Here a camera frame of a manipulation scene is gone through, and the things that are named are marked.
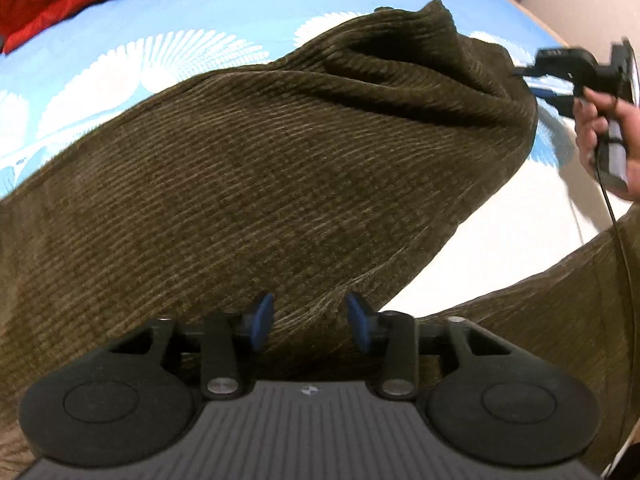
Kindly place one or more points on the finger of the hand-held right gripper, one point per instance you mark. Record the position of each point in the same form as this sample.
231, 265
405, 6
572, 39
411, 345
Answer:
530, 71
552, 99

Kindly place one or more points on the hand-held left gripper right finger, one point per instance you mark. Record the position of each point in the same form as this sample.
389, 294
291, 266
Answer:
358, 322

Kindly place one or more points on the person's right hand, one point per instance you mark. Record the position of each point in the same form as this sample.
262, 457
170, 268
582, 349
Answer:
585, 130

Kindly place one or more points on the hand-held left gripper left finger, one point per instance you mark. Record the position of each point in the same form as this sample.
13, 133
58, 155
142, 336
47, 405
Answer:
262, 321

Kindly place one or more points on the blue white patterned bed sheet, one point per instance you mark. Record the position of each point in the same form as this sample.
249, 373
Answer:
150, 55

